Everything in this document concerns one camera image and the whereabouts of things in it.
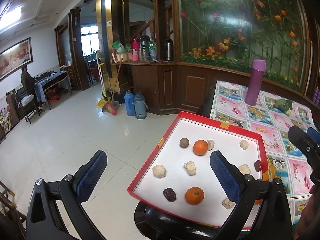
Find orange mandarin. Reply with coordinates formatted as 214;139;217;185
193;140;208;156
184;187;204;205
255;199;263;204

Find small beige banana chunk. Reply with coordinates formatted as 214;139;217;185
207;139;215;151

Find large beige banana chunk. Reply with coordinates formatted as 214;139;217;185
183;161;196;176

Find brown round longan fruit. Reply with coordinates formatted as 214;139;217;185
179;138;189;148

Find dark red jujube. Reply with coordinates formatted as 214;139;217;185
163;188;177;202
254;160;263;172

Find person's right hand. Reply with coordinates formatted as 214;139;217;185
293;185;318;239

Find fruit pattern tablecloth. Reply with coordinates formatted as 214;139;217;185
210;81;315;224

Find purple bottles on shelf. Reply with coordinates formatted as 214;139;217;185
312;87;320;106

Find green leafy vegetable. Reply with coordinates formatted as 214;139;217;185
273;99;293;116

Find red box lid tray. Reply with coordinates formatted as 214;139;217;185
127;112;268;228

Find broom and dustpan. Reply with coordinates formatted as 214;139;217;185
96;57;124;116

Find purple thermos bottle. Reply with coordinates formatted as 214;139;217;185
245;59;266;106

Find grey thermos jug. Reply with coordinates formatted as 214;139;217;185
133;92;148;120

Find blue thermos jug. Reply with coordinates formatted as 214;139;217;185
124;90;135;116

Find wooden chair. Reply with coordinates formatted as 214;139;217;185
12;89;40;124

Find dark side table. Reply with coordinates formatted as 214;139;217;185
35;70;72;110

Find person in dark jacket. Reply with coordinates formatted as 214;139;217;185
21;64;41;112

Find framed landscape painting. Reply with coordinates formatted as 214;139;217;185
0;37;33;80

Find green plastic bag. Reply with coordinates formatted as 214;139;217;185
112;40;127;54

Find flower painting glass panel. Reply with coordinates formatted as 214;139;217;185
178;0;306;90

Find pink bottle on counter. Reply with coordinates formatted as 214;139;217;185
131;38;139;61

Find steel thermos flask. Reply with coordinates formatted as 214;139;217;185
165;37;174;61

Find ceiling fluorescent light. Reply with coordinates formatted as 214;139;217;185
0;5;22;31

